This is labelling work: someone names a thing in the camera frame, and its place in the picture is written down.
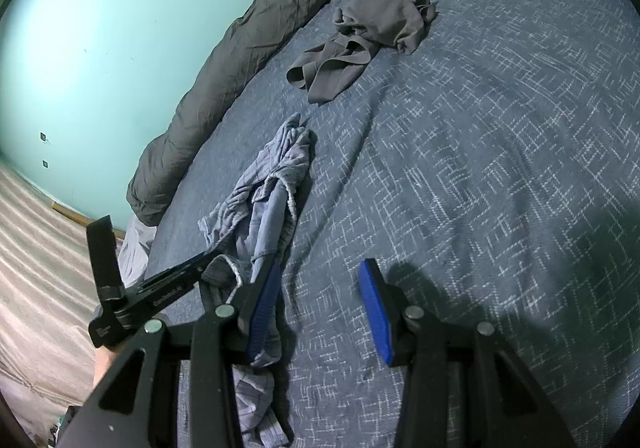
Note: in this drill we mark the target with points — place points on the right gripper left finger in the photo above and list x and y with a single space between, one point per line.
135 404

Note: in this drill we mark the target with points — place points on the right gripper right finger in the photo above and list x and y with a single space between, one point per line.
502 405

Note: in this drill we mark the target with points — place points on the light blue plaid shorts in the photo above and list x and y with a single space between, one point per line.
255 224

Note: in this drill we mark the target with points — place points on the person's left hand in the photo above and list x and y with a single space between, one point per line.
105 357

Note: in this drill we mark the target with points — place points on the light grey sheet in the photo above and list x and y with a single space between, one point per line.
133 255

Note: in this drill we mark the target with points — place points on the blue patterned bed cover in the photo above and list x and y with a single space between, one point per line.
493 174

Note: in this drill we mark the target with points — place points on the dark grey garment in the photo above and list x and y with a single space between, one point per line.
361 30

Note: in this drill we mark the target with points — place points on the dark grey rolled duvet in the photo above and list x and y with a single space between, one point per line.
245 48

